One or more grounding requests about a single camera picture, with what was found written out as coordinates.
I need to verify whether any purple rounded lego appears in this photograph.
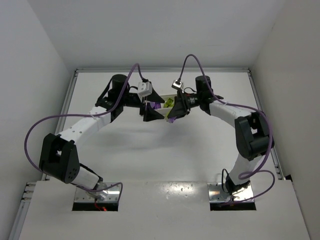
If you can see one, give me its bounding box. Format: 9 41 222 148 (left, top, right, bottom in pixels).
150 102 162 110

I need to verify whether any green curved lego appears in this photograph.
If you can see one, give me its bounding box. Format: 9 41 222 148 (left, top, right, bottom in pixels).
163 98 175 108

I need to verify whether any purple patterned lego base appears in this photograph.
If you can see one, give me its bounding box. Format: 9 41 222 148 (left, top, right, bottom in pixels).
167 117 177 123

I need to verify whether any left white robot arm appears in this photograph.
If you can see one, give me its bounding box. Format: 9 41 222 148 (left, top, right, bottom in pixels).
39 74 165 193

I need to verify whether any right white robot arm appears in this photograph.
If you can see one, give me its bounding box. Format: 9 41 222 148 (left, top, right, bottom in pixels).
167 76 274 195

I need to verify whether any white three-compartment tray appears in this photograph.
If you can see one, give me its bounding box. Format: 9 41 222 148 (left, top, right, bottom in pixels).
150 94 177 123

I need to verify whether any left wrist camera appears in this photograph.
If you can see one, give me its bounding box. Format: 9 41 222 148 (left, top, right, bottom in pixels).
137 81 153 98

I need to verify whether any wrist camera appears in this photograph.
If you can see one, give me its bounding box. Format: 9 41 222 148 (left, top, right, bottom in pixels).
171 79 184 91
137 81 153 98

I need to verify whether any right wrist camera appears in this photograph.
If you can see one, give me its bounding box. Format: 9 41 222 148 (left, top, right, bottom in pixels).
171 79 184 91

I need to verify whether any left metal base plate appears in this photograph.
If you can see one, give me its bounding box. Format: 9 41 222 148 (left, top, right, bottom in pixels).
74 182 122 204

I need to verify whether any metal base plate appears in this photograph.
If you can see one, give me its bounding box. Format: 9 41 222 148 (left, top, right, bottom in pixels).
74 182 122 204
207 182 255 204

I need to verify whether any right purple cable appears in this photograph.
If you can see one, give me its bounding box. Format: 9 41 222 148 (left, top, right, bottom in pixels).
178 53 277 206

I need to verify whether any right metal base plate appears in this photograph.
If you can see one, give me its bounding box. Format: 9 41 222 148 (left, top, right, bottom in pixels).
207 182 255 204

